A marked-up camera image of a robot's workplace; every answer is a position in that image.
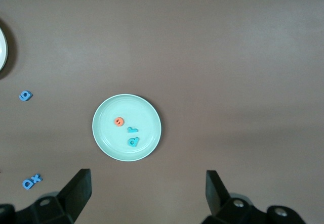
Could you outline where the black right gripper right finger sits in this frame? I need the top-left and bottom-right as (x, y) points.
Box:
(201, 170), (307, 224)

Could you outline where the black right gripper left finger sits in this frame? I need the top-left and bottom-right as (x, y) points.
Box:
(0, 168), (92, 224)

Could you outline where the blue foam letter D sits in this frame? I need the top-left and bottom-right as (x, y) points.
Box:
(22, 178), (35, 191)

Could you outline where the pale green plate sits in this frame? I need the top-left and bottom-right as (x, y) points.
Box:
(92, 94), (162, 162)

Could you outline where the blue foam letter g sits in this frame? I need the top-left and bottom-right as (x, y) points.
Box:
(18, 90), (33, 102)

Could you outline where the brown table cover sheet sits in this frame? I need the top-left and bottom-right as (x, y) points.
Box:
(0, 0), (324, 224)

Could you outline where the beige plate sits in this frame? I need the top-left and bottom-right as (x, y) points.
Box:
(0, 26), (9, 72)

